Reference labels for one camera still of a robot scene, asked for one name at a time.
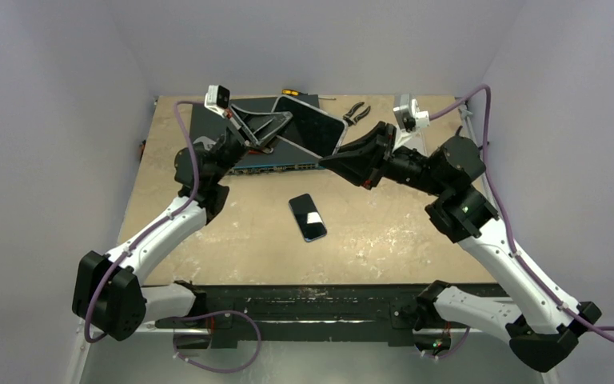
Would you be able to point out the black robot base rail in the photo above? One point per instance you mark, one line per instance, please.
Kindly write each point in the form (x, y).
(314, 313)

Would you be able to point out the phone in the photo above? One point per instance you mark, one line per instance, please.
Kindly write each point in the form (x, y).
(310, 128)

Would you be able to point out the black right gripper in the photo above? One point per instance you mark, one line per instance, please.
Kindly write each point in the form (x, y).
(383, 155)

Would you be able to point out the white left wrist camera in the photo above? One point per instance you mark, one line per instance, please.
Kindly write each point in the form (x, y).
(217, 100)

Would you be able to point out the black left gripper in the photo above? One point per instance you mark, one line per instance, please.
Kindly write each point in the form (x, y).
(254, 130)

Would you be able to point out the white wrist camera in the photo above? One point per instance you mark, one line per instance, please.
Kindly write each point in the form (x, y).
(411, 120)
(217, 100)

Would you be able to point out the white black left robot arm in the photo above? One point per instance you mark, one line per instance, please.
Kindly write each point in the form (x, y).
(109, 293)

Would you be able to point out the blue smartphone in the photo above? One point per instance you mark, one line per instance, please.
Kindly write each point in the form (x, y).
(308, 218)

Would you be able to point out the yellow black screwdriver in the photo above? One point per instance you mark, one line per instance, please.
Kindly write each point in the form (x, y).
(295, 93)

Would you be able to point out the black grey wire stripper pliers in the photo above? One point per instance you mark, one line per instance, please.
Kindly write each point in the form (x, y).
(356, 113)

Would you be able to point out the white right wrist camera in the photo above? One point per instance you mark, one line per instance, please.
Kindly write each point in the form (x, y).
(411, 120)

